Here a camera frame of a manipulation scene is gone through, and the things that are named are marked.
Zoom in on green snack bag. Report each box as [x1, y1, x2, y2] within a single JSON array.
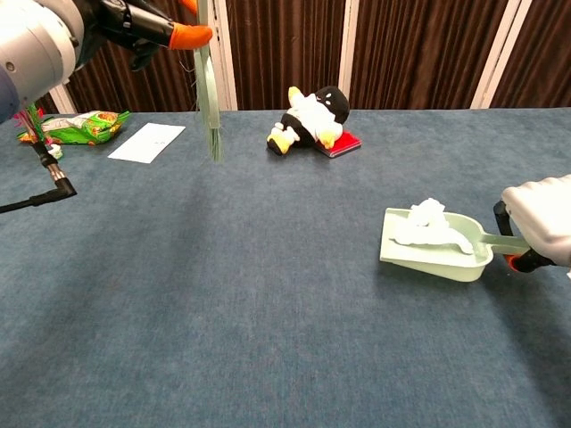
[[17, 110, 131, 147]]

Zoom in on mint green hand broom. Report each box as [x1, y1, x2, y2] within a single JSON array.
[[194, 0, 224, 164]]

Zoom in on black white penguin plush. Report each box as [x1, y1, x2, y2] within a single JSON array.
[[266, 85, 352, 157]]

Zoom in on mint green dustpan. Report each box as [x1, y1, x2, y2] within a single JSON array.
[[378, 207, 530, 284]]

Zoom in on right robot hand silver back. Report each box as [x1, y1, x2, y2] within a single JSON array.
[[492, 174, 571, 274]]

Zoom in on white tissue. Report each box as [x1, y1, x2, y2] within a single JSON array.
[[390, 197, 475, 256]]

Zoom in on blue table mat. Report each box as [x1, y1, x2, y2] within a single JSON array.
[[0, 106, 571, 428]]

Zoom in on white paper envelope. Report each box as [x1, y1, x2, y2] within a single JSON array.
[[107, 122, 186, 165]]

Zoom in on colourful feather shuttlecock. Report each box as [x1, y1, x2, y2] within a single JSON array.
[[12, 103, 63, 160]]

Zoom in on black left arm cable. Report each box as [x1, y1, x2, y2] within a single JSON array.
[[0, 140, 79, 214]]

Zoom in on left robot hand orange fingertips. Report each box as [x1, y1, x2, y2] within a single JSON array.
[[70, 0, 214, 72]]

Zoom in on red notebook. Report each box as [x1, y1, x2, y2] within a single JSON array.
[[317, 130, 363, 160]]

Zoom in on brown pleated folding screen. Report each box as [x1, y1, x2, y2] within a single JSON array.
[[35, 0, 571, 124]]

